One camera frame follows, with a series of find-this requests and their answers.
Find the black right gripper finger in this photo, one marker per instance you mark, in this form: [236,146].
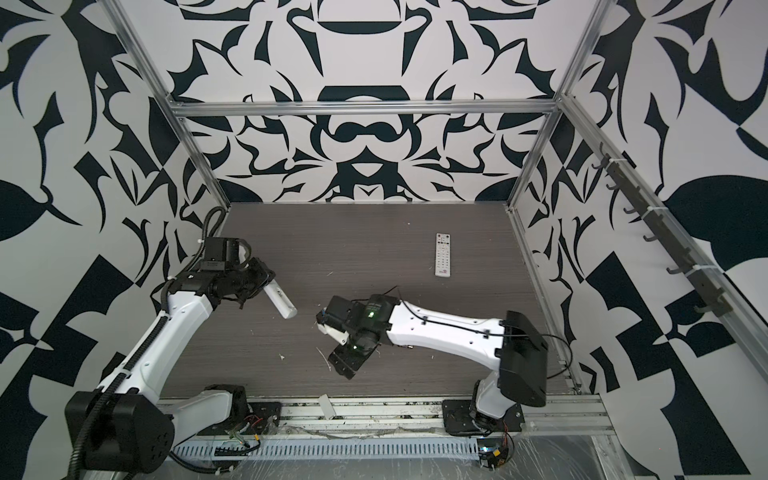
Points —
[338,359]
[351,364]

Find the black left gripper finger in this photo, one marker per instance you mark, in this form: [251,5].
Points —
[251,290]
[260,275]

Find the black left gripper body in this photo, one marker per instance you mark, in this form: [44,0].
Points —
[245,280]

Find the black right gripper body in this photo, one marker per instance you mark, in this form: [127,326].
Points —
[353,343]

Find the white remote control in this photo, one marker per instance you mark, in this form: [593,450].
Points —
[280,300]

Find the white battery cover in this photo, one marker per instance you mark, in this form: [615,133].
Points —
[327,407]

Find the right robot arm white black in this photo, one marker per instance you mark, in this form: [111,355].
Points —
[512,349]

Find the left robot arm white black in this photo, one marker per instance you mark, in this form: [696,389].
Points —
[120,426]

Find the white remote on table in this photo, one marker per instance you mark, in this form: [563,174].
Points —
[442,267]

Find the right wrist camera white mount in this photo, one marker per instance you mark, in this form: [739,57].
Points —
[339,319]

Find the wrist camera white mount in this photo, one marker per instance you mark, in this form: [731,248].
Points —
[224,254]
[339,319]

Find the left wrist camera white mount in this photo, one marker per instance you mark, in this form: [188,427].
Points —
[224,254]

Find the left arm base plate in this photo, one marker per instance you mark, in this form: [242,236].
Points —
[248,418]

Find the white slotted cable duct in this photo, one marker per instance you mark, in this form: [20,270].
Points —
[334,449]

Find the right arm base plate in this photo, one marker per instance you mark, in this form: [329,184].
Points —
[459,419]

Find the small circuit board with wires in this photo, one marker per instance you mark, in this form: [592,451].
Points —
[493,457]

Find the aluminium frame crossbar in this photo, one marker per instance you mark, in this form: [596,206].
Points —
[373,107]

